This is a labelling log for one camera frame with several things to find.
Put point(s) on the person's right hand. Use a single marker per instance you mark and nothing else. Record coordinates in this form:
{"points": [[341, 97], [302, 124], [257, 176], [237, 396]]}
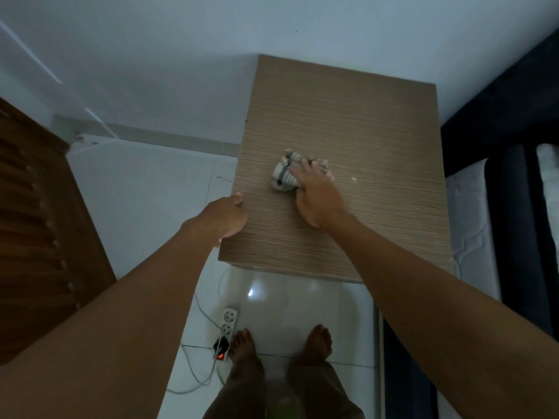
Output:
{"points": [[321, 198]]}

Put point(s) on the person's left hand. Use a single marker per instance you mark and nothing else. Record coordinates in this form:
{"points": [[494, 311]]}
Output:
{"points": [[220, 220]]}

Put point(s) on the person's right thumb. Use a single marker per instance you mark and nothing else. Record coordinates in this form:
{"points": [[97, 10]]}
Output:
{"points": [[300, 199]]}

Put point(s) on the person's left thumb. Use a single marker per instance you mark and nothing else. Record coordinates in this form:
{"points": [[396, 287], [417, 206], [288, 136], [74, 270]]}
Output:
{"points": [[237, 199]]}

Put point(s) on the striped grey white cloth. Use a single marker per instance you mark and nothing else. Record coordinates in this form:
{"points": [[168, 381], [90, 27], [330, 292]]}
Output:
{"points": [[284, 174]]}

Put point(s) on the light wooden bedside table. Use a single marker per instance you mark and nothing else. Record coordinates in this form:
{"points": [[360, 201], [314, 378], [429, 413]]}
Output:
{"points": [[371, 122]]}

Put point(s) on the person's left forearm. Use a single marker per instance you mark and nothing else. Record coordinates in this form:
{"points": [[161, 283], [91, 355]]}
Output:
{"points": [[109, 327]]}

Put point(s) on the person's right forearm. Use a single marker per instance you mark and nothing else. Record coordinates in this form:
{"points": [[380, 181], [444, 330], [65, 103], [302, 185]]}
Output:
{"points": [[436, 318]]}

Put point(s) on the white power strip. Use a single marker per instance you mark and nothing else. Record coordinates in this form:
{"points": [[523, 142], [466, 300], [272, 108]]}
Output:
{"points": [[229, 320]]}

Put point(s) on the person's right foot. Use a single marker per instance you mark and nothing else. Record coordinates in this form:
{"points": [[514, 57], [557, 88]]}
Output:
{"points": [[316, 344]]}

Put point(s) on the person's foot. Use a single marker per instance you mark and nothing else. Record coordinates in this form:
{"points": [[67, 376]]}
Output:
{"points": [[316, 344], [244, 351]]}

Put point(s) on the black plug with red light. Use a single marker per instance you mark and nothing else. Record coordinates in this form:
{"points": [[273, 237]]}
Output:
{"points": [[220, 346]]}

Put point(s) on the person's left foot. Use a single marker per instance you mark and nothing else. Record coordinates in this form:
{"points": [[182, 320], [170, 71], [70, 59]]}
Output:
{"points": [[244, 351]]}

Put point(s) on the white mattress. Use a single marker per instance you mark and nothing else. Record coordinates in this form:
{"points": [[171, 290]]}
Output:
{"points": [[471, 222]]}

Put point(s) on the brown trousers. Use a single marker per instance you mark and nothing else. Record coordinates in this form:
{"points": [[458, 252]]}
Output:
{"points": [[314, 394]]}

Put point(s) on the dark brown louvered wooden door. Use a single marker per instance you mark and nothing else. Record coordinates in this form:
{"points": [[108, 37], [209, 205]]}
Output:
{"points": [[39, 239]]}

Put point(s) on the white pillow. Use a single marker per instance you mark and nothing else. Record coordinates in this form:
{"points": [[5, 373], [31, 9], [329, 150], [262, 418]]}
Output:
{"points": [[549, 191]]}

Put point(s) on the dark blue bed frame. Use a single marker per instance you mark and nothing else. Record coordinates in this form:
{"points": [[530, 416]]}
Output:
{"points": [[511, 126]]}

